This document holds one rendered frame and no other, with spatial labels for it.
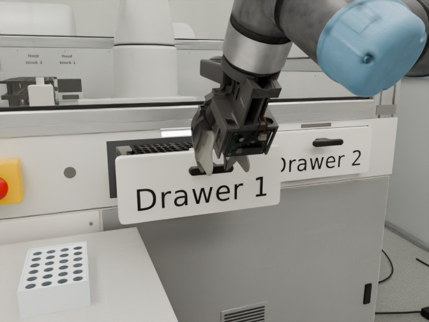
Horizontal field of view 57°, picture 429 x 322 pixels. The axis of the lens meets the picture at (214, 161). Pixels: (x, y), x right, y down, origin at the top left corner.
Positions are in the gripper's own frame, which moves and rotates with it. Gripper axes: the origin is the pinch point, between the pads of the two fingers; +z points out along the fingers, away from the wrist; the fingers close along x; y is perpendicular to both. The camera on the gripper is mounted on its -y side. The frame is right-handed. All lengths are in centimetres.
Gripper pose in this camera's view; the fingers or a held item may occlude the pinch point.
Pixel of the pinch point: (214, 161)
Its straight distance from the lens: 61.8
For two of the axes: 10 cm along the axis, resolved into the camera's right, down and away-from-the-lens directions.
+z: -1.9, 6.7, 7.1
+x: 9.4, -0.8, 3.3
